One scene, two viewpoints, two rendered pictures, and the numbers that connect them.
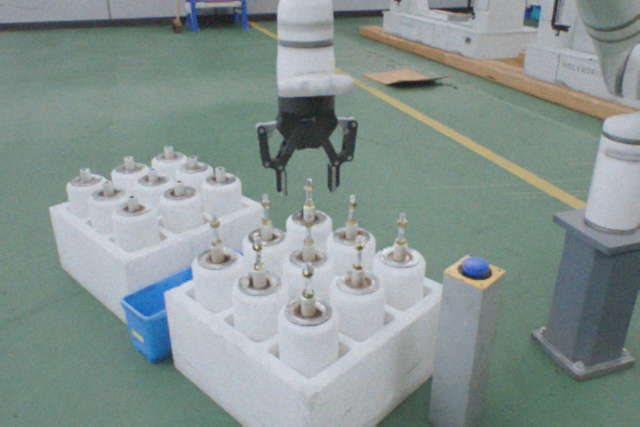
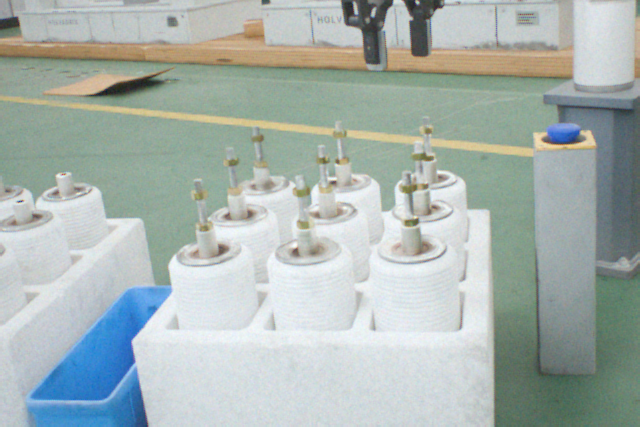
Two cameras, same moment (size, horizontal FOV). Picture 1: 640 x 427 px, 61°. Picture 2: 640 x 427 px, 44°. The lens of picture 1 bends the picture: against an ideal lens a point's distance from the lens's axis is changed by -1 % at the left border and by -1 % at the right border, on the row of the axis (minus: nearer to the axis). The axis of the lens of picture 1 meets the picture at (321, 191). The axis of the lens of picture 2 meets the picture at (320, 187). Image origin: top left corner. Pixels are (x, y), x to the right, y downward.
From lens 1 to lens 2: 0.54 m
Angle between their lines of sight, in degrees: 29
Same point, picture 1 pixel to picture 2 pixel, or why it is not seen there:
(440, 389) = (554, 315)
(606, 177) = (599, 26)
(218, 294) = (236, 300)
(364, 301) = (452, 224)
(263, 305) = (339, 271)
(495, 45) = (210, 21)
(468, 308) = (579, 181)
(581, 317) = (613, 201)
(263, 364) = (387, 343)
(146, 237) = (15, 295)
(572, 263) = not seen: hidden behind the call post
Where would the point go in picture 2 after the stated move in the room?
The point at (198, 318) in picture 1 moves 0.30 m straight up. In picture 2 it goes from (227, 343) to (184, 69)
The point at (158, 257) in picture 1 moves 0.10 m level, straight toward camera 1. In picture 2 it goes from (46, 322) to (93, 341)
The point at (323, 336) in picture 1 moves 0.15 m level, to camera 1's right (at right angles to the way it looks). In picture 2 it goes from (454, 267) to (553, 228)
